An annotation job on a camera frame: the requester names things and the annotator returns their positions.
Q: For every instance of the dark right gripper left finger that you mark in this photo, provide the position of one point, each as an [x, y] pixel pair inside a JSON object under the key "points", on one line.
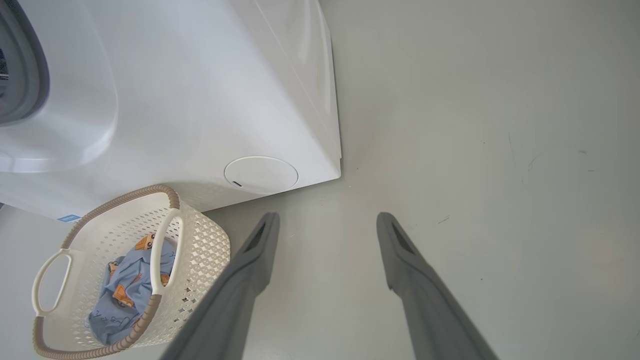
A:
{"points": [[225, 310]]}

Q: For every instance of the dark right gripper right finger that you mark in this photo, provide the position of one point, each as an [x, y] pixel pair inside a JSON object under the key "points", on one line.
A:
{"points": [[435, 320]]}

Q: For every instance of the blue garment orange animal print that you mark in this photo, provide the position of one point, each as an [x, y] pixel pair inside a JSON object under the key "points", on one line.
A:
{"points": [[132, 265]]}

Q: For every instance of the blue patterned garment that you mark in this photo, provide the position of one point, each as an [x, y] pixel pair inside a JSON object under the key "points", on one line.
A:
{"points": [[112, 322]]}

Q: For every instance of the white front-load washing machine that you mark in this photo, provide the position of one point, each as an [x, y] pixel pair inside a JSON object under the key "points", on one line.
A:
{"points": [[200, 100]]}

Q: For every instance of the grey rubber door gasket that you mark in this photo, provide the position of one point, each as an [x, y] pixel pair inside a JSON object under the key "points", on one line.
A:
{"points": [[30, 75]]}

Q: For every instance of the cream basket with brown rim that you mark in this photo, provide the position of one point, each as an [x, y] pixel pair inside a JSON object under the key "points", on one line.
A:
{"points": [[205, 260]]}

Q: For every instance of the round white filter cover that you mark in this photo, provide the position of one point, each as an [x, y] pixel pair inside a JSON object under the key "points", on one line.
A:
{"points": [[261, 175]]}

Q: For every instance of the blue energy label sticker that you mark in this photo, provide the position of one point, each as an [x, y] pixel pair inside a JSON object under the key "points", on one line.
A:
{"points": [[68, 218]]}

